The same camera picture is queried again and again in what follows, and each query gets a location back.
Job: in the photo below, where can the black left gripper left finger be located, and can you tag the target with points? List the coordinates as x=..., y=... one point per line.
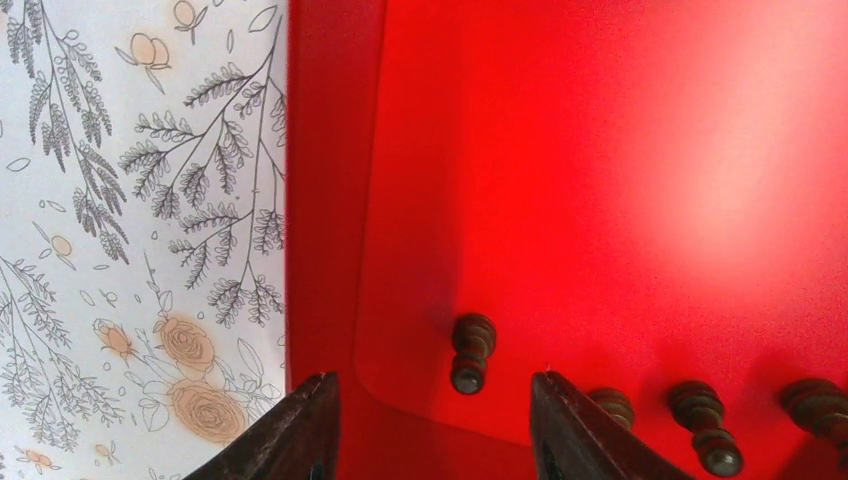
x=297, y=439

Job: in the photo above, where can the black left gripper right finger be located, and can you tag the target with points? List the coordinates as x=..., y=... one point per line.
x=574, y=438

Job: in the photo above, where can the dark chess pawn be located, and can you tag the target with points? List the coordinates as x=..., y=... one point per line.
x=616, y=404
x=473, y=339

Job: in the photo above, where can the red plastic tray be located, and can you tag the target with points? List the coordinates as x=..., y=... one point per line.
x=636, y=193

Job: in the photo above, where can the floral patterned table mat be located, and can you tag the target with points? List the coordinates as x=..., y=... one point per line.
x=142, y=233

